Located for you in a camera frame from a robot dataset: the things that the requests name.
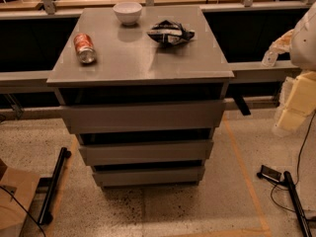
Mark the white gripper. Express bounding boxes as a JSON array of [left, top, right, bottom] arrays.
[[262, 30, 316, 137]]

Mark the grey top drawer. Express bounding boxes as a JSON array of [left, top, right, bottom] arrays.
[[59, 101, 225, 134]]

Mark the grey drawer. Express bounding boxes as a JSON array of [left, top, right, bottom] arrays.
[[59, 101, 225, 134], [79, 139, 213, 166], [93, 166, 205, 187]]

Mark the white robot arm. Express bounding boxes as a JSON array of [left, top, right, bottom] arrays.
[[262, 3, 316, 136]]

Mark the grey middle drawer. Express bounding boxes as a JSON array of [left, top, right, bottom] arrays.
[[79, 139, 213, 166]]

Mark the grey bottom drawer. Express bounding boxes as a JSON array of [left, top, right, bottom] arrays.
[[93, 166, 205, 187]]

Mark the grey drawer cabinet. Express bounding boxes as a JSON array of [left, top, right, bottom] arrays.
[[47, 6, 233, 174]]

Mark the black device on floor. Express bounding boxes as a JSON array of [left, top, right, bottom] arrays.
[[257, 165, 284, 185]]

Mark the black right floor bar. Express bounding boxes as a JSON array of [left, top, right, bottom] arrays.
[[283, 171, 312, 237]]

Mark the black floor bar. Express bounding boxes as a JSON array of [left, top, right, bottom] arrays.
[[38, 147, 71, 225], [283, 171, 312, 237]]

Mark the black crumpled chip bag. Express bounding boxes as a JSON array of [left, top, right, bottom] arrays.
[[147, 20, 195, 45]]

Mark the white ceramic bowl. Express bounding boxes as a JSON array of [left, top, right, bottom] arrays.
[[113, 2, 142, 26]]

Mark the red soda can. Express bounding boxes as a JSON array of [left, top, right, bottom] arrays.
[[73, 33, 97, 64]]

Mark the black left floor bar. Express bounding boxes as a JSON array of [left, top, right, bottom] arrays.
[[38, 147, 71, 225]]

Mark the cardboard box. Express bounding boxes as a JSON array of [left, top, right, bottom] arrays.
[[0, 160, 40, 237]]

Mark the black floor cable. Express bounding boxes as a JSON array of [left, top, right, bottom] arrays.
[[270, 112, 316, 214]]

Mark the grey metal rail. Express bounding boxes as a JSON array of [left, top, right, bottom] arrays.
[[0, 60, 300, 94]]

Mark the black cable on box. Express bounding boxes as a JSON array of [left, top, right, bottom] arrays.
[[0, 185, 47, 237]]

